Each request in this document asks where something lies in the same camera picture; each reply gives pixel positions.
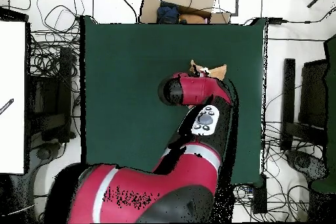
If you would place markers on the tan terry towel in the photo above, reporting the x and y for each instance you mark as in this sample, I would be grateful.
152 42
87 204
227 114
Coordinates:
218 73

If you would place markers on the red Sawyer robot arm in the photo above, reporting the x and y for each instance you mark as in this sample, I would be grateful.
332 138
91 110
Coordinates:
183 171

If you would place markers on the dark green table cloth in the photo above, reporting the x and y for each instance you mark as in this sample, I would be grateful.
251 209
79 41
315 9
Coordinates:
118 50

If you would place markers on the orange garment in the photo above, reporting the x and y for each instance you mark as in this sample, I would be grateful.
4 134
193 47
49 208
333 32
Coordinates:
193 19

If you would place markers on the dark blue garment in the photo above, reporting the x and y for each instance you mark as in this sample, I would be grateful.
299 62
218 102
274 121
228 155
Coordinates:
168 13

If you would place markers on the black equipment stand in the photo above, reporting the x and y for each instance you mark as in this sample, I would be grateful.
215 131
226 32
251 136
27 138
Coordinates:
52 98

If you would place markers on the black upright bar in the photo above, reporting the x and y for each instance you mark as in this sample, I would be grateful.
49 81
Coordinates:
288 90

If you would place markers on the black power strip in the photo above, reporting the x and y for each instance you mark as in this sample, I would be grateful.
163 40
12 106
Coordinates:
260 197

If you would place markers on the black power adapter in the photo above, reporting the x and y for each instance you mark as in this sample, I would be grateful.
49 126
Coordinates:
275 20

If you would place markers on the white panel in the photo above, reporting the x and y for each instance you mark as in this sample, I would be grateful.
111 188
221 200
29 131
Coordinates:
11 90

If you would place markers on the black marker pen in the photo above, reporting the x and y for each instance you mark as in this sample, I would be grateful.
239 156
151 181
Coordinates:
6 106

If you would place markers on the green cloth covered furniture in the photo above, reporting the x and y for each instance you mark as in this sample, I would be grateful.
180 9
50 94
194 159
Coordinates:
331 103

